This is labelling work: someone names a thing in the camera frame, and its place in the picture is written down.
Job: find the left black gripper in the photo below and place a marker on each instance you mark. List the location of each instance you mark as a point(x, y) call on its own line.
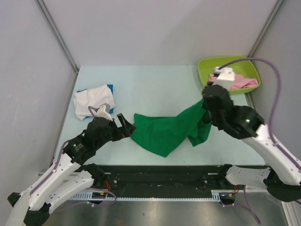
point(129, 127)

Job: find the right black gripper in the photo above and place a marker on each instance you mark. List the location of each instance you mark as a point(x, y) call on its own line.
point(204, 105)

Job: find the green t shirt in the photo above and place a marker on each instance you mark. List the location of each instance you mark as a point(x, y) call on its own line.
point(162, 135)

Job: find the lime green plastic basin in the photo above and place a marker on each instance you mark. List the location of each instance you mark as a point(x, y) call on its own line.
point(245, 68)

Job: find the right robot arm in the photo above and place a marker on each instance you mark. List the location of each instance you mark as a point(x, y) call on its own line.
point(282, 177)

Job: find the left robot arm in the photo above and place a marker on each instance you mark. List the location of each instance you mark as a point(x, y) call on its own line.
point(68, 175)

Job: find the pink t shirt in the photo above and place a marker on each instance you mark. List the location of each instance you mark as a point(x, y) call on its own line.
point(240, 82)

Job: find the blue t shirt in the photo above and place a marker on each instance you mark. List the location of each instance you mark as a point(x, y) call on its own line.
point(110, 88)

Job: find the white t shirt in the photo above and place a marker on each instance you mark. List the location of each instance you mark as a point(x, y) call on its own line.
point(94, 101)

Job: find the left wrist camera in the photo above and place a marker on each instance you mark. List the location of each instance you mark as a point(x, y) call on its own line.
point(103, 111)

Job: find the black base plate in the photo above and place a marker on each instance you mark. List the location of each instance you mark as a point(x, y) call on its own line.
point(163, 182)

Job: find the aluminium rail right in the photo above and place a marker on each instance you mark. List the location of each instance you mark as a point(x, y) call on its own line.
point(256, 188)

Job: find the right aluminium frame post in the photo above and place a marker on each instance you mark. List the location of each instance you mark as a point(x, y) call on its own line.
point(267, 24)

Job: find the aluminium frame post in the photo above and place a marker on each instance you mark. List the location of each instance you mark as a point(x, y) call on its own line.
point(267, 24)
point(57, 35)

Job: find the left aluminium frame post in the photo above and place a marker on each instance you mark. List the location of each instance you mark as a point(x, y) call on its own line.
point(57, 35)

